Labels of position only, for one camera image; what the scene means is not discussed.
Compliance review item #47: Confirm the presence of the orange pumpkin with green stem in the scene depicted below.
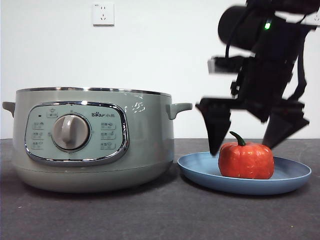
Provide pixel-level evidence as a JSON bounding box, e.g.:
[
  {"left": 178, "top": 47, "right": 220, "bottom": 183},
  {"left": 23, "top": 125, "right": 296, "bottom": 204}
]
[{"left": 218, "top": 131, "right": 275, "bottom": 180}]

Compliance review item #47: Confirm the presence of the blue round plate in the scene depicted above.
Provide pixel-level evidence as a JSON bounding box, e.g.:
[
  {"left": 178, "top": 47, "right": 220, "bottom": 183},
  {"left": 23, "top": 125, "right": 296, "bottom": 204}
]
[{"left": 177, "top": 151, "right": 313, "bottom": 196}]

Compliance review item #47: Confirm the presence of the pale green electric steamer pot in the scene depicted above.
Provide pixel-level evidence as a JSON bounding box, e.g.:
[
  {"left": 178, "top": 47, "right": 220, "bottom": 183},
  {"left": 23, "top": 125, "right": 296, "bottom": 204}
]
[{"left": 1, "top": 86, "right": 193, "bottom": 194}]

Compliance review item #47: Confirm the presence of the grey steamer dial knob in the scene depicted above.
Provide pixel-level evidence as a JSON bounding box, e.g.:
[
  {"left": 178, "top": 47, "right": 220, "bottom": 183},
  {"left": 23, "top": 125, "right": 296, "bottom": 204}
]
[{"left": 52, "top": 114, "right": 91, "bottom": 152}]

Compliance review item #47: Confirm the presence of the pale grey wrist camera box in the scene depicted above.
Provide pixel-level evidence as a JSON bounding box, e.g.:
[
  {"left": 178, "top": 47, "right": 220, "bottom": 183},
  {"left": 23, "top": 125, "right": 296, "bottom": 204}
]
[{"left": 207, "top": 56, "right": 242, "bottom": 75}]

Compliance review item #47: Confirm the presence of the white wall socket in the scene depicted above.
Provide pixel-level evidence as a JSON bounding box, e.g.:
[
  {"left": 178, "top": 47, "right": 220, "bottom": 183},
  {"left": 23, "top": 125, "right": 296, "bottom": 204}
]
[
  {"left": 92, "top": 2, "right": 115, "bottom": 27},
  {"left": 305, "top": 9, "right": 320, "bottom": 26}
]

